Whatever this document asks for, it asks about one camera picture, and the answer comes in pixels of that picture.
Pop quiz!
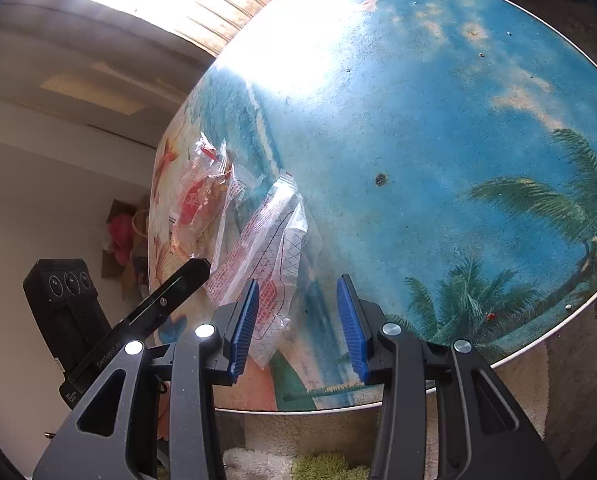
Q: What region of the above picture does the cardboard box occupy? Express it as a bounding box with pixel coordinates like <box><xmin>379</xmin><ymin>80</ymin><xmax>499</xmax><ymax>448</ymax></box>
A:
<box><xmin>100</xmin><ymin>199</ymin><xmax>152</xmax><ymax>302</ymax></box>

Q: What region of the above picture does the clear wrapper with black grid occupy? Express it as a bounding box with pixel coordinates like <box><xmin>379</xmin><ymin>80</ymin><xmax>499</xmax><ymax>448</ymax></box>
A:
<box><xmin>276</xmin><ymin>194</ymin><xmax>325</xmax><ymax>311</ymax></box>

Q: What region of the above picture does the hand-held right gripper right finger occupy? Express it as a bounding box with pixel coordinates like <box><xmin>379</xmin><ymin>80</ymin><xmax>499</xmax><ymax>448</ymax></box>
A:
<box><xmin>335</xmin><ymin>274</ymin><xmax>560</xmax><ymax>480</ymax></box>

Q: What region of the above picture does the green fluffy rug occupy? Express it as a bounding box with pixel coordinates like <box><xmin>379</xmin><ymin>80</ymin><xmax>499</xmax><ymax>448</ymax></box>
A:
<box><xmin>291</xmin><ymin>451</ymin><xmax>371</xmax><ymax>480</ymax></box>

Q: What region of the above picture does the clear wrapper with red print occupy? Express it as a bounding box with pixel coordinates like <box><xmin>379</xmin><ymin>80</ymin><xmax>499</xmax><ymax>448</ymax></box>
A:
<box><xmin>170</xmin><ymin>132</ymin><xmax>237</xmax><ymax>262</ymax></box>

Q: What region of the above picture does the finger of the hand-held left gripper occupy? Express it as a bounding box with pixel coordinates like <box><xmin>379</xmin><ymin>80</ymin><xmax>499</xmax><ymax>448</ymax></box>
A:
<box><xmin>65</xmin><ymin>258</ymin><xmax>212</xmax><ymax>397</ymax></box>

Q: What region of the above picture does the window railing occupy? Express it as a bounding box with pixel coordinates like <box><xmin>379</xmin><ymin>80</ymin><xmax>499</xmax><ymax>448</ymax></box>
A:
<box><xmin>177</xmin><ymin>0</ymin><xmax>320</xmax><ymax>57</ymax></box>

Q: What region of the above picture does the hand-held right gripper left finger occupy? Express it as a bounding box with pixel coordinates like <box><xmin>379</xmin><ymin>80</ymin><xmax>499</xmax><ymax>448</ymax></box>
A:
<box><xmin>32</xmin><ymin>279</ymin><xmax>262</xmax><ymax>480</ymax></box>

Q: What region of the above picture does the beige curtain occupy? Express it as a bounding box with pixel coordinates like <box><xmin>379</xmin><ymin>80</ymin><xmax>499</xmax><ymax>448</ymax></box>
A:
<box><xmin>0</xmin><ymin>0</ymin><xmax>215</xmax><ymax>147</ymax></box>

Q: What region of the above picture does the pink plush item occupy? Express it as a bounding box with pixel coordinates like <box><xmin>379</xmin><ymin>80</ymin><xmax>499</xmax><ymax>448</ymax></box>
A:
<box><xmin>107</xmin><ymin>212</ymin><xmax>135</xmax><ymax>267</ymax></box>

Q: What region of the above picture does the clear wrapper with red grid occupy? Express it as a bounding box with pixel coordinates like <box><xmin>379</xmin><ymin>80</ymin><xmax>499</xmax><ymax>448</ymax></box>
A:
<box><xmin>205</xmin><ymin>172</ymin><xmax>300</xmax><ymax>370</ymax></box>

